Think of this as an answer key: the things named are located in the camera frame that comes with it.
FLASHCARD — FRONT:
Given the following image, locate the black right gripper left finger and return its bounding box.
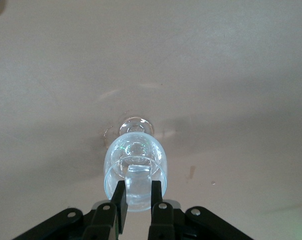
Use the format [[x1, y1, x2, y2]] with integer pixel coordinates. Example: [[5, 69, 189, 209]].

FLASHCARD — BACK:
[[15, 179, 128, 240]]

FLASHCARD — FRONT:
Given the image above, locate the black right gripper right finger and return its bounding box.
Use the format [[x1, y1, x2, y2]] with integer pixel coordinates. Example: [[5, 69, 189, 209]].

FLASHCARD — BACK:
[[147, 179, 257, 240]]

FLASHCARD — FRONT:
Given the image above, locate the clear stemmed wine glass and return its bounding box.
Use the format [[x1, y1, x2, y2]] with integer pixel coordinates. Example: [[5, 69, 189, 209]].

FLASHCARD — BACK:
[[104, 115, 169, 213]]

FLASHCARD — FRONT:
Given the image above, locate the brown table cover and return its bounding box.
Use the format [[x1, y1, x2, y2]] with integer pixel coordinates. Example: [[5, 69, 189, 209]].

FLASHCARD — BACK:
[[0, 0, 302, 240]]

